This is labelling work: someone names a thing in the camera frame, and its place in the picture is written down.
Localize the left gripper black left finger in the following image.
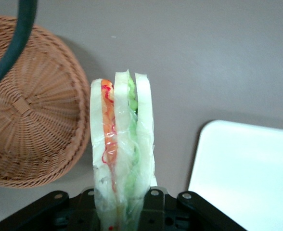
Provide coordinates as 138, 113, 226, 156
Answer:
78, 188, 100, 218

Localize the cream rectangular tray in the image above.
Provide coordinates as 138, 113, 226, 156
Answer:
187, 119, 283, 231

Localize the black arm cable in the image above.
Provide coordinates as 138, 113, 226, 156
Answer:
0, 0, 40, 93

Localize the triangle sandwich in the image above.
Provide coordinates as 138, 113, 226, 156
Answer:
90, 69, 158, 231

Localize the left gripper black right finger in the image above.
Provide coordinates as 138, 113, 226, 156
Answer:
141, 187, 167, 218

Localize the brown round wicker basket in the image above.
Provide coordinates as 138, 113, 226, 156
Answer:
0, 15, 91, 189

